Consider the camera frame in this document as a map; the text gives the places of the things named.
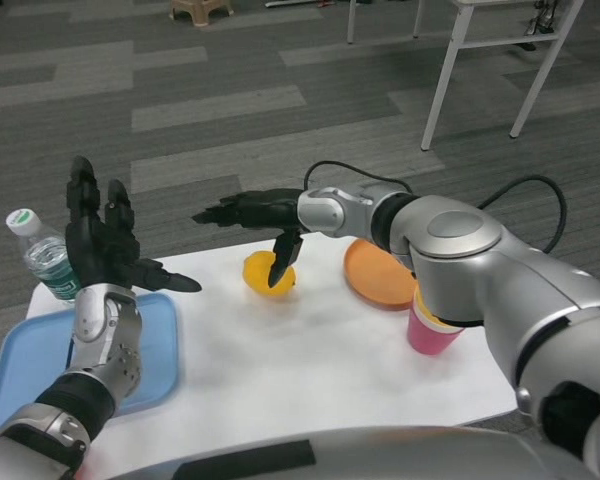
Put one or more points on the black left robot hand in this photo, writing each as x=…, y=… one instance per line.
x=100, y=245

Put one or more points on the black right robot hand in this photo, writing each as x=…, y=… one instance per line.
x=265, y=210

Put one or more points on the yellow lemon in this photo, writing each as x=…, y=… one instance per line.
x=257, y=272

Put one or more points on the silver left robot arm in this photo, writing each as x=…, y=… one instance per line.
x=100, y=340

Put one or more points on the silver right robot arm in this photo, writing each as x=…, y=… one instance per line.
x=480, y=260

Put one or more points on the clear plastic water bottle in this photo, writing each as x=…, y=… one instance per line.
x=45, y=255

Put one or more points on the orange plate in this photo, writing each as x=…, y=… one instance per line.
x=375, y=280

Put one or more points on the light blue plastic tray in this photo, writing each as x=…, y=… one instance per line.
x=25, y=360

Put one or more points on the yellow paper cup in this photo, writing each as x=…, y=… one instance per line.
x=425, y=315

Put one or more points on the white metal-legged table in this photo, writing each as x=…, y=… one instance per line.
x=442, y=100

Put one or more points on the pink paper cup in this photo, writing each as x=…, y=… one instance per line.
x=430, y=340

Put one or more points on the beige plastic stool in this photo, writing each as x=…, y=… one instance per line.
x=200, y=10

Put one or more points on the silver robot chest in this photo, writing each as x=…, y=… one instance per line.
x=405, y=455

